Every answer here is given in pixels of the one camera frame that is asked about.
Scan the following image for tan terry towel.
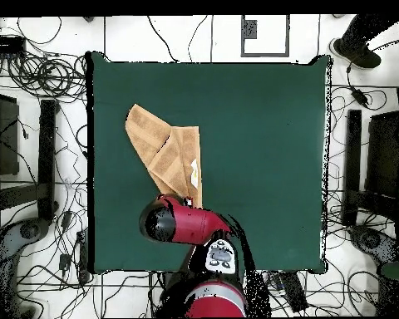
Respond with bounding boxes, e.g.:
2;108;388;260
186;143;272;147
125;103;204;209

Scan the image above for black power strip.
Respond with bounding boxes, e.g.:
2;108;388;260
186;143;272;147
280;271;309;313
76;228;91;283

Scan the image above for dark green table cloth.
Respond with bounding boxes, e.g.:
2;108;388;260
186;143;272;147
86;51;335;275

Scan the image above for black stand base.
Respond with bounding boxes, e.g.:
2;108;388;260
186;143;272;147
340;109;399;228
0;98;60;222

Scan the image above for grey office chair base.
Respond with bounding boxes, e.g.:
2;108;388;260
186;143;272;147
0;217;51;318
347;223;399;267

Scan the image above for black computer case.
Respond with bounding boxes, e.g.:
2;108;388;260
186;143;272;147
364;110;399;200
0;91;20;177

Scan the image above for black power adapter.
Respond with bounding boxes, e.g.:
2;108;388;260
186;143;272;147
349;86;369;108

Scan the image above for person's foot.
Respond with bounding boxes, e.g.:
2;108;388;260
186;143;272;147
328;14;398;70

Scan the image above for grey square frame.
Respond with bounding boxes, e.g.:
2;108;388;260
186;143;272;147
240;14;291;58

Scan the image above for coiled black cable bundle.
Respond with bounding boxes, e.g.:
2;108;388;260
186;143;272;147
6;52;87;101

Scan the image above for black network switch box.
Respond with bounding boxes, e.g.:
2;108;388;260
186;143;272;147
0;35;27;56

